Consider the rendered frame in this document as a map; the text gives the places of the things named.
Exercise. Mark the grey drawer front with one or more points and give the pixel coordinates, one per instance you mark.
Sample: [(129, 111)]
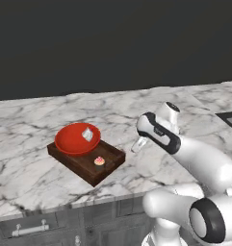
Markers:
[(27, 226)]

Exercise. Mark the pink frosted cupcake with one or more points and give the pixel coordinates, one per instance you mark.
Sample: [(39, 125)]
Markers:
[(99, 161)]

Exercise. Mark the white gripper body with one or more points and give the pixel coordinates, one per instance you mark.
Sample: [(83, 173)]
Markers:
[(138, 145)]

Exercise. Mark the grey cupboard panel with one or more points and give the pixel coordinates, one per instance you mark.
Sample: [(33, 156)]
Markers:
[(117, 221)]

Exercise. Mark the white cake slice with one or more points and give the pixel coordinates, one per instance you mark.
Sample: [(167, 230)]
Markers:
[(88, 134)]

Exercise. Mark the red bowl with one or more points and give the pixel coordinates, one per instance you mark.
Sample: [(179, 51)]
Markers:
[(72, 141)]

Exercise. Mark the black hob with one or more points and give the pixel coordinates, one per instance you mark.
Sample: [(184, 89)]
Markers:
[(231, 120)]

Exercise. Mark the white cupboard knob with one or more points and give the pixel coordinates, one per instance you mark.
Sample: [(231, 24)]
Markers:
[(77, 240)]

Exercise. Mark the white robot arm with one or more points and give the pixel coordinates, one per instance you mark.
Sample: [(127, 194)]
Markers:
[(197, 160)]

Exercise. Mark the dark wooden tray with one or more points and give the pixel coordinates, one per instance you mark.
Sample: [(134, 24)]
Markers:
[(88, 163)]

